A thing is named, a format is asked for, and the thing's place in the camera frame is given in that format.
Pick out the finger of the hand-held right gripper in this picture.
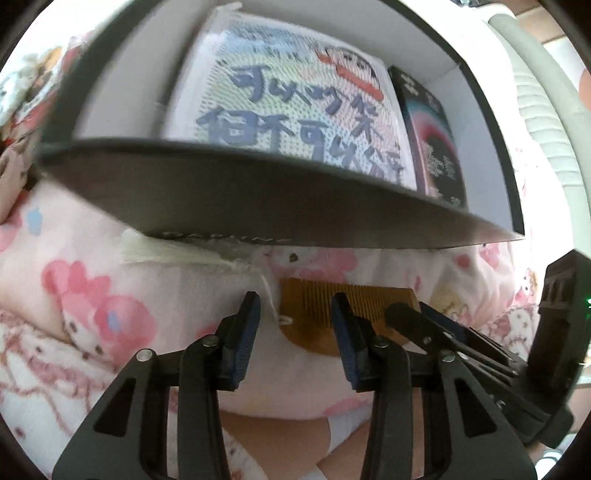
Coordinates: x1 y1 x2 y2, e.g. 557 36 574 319
421 302 533 371
385 302 519 380

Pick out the pink cartoon printed blanket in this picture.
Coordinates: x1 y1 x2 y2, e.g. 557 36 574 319
0 28 591 421

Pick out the large black cardboard box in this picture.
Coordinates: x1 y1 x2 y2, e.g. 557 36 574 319
34 0 527 250

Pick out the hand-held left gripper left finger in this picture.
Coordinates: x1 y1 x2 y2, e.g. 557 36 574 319
52 291 262 480

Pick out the grey ribbed chair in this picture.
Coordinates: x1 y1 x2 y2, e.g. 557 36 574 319
487 0 591 222

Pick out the pink fluffy printed clothing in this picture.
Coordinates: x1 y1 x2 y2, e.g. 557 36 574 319
0 309 121 467

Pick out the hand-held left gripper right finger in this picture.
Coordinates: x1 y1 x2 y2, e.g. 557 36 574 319
330 292 539 480

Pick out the person's leg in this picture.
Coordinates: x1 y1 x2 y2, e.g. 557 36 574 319
221 411 426 480

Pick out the wooden comb with white tassel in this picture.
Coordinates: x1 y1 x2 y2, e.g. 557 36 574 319
121 230 421 357

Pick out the small black rainbow print box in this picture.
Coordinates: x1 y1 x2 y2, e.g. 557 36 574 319
388 65 469 210

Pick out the cartoon print book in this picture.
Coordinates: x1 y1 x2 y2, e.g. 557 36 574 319
159 7 419 190

